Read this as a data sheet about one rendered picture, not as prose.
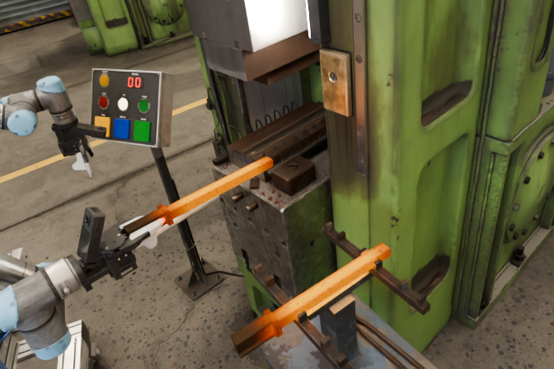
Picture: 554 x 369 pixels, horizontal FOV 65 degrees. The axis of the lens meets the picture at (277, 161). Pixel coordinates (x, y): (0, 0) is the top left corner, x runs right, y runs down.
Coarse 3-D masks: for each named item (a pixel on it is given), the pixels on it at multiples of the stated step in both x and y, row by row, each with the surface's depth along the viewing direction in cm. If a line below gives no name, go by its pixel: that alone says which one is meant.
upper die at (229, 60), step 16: (304, 32) 130; (208, 48) 130; (224, 48) 123; (272, 48) 124; (288, 48) 128; (304, 48) 133; (320, 48) 137; (208, 64) 135; (224, 64) 127; (240, 64) 121; (256, 64) 122; (272, 64) 126
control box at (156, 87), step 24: (96, 72) 171; (120, 72) 166; (144, 72) 162; (96, 96) 172; (120, 96) 167; (144, 96) 162; (168, 96) 164; (144, 120) 163; (168, 120) 166; (144, 144) 164; (168, 144) 168
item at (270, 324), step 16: (368, 256) 97; (384, 256) 98; (336, 272) 94; (352, 272) 94; (320, 288) 91; (336, 288) 92; (288, 304) 89; (304, 304) 88; (256, 320) 85; (272, 320) 85; (288, 320) 87; (240, 336) 83; (256, 336) 85; (272, 336) 87; (240, 352) 84
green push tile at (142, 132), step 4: (136, 120) 164; (136, 124) 164; (140, 124) 163; (144, 124) 162; (148, 124) 161; (136, 128) 164; (140, 128) 163; (144, 128) 162; (148, 128) 162; (136, 132) 164; (140, 132) 163; (144, 132) 162; (148, 132) 162; (136, 136) 164; (140, 136) 163; (144, 136) 163; (148, 136) 162; (136, 140) 164; (140, 140) 164; (144, 140) 163; (148, 140) 162
